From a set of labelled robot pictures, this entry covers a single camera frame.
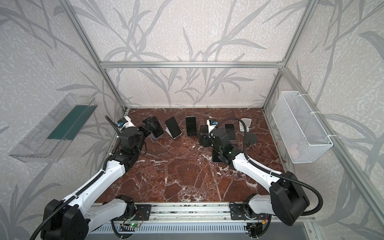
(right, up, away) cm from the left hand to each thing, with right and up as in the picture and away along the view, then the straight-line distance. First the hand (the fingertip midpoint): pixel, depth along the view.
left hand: (149, 116), depth 78 cm
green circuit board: (-5, -52, -8) cm, 53 cm away
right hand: (+29, -6, +5) cm, 30 cm away
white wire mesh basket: (+70, -9, -17) cm, 72 cm away
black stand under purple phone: (+29, -9, +22) cm, 38 cm away
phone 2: (+36, -25, +13) cm, 46 cm away
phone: (+20, -6, +21) cm, 30 cm away
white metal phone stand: (+3, -10, +26) cm, 28 cm away
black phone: (+9, -7, +19) cm, 22 cm away
